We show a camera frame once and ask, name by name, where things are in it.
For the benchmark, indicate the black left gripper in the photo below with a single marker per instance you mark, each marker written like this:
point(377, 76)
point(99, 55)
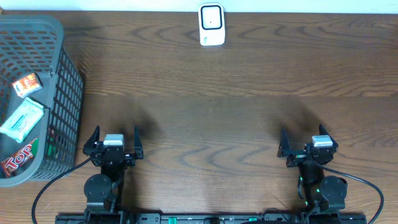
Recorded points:
point(112, 154)

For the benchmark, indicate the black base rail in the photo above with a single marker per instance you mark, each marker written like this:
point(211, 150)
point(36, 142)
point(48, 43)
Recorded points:
point(155, 218)

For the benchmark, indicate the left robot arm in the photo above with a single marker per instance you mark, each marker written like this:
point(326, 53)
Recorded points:
point(104, 190)

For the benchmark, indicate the white barcode scanner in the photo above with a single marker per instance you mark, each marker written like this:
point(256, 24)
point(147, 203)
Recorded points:
point(211, 24)

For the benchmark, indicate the grey plastic mesh basket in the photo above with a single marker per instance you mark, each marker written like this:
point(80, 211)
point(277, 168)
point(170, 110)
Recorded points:
point(34, 44)

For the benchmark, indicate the teal wet wipes pack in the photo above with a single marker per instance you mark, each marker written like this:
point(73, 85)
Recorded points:
point(23, 120)

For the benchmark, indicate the red Top chocolate bar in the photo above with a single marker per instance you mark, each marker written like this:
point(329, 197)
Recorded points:
point(14, 162)

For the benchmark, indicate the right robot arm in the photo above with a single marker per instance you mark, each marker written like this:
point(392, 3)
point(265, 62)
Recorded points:
point(324, 195)

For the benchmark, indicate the orange snack packet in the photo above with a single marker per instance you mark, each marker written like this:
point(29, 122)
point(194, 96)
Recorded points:
point(27, 85)

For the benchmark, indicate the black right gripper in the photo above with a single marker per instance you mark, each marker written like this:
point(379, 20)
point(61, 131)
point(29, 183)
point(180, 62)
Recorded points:
point(285, 149)

